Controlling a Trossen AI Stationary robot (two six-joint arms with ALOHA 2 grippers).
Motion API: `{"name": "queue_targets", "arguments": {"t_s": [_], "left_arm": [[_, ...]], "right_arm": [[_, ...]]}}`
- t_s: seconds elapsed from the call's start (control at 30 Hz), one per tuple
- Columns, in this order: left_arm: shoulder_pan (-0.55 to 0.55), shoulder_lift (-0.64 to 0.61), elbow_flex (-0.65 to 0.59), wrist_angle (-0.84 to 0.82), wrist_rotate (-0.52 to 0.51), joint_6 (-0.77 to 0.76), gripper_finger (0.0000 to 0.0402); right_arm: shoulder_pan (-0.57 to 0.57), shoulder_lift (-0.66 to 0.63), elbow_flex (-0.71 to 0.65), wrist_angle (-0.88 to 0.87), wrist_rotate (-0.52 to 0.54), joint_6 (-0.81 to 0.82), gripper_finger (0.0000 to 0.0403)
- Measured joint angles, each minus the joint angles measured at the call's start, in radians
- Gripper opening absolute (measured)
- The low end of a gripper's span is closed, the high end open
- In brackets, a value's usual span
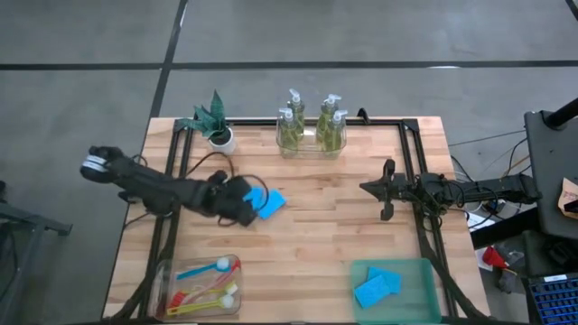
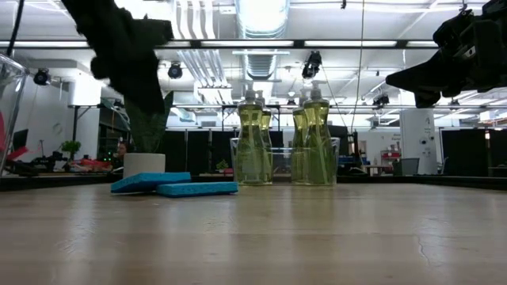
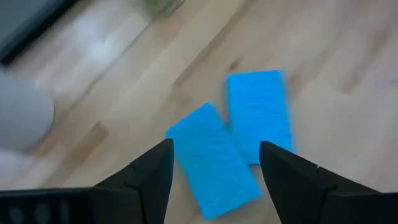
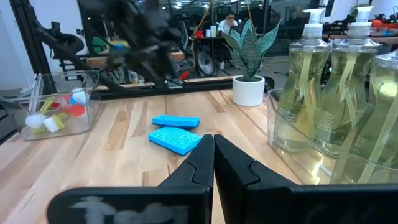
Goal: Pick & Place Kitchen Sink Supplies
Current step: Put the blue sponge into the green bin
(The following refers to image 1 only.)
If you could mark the blue dish brush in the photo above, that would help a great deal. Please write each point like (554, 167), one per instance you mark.
(222, 264)

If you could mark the red funnel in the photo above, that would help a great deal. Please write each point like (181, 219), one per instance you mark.
(492, 258)

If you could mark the lime green dish brush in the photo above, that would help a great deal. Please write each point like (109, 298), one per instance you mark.
(228, 301)

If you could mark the blue parts organizer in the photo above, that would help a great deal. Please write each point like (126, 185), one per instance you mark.
(555, 302)

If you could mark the white power strip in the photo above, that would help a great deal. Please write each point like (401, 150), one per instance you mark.
(478, 221)

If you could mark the clear plastic bin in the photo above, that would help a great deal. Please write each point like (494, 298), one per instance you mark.
(160, 289)
(311, 151)

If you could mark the black metal stand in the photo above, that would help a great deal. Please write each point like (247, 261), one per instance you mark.
(27, 221)

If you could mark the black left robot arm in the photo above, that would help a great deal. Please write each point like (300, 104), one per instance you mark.
(144, 185)

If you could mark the black side table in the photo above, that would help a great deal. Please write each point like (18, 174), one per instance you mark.
(551, 180)

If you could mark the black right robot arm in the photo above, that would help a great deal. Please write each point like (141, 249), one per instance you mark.
(496, 187)

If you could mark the teal plastic bin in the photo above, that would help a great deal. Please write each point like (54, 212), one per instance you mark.
(420, 298)

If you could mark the yellow soap pump bottle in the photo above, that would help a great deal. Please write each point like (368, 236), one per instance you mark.
(288, 133)
(335, 135)
(298, 113)
(326, 119)

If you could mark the blue sponge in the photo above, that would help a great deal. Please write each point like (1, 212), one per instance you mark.
(390, 280)
(256, 198)
(273, 205)
(371, 292)

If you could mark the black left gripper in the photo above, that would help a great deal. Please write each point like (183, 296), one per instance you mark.
(223, 198)

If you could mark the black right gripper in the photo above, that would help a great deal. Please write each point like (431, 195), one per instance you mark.
(406, 188)

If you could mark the yellow dish brush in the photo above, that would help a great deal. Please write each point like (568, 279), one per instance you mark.
(231, 287)

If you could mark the brown paper bag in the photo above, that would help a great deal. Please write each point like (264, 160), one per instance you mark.
(570, 198)

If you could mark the potted snake plant white pot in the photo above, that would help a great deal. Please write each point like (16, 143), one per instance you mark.
(223, 142)

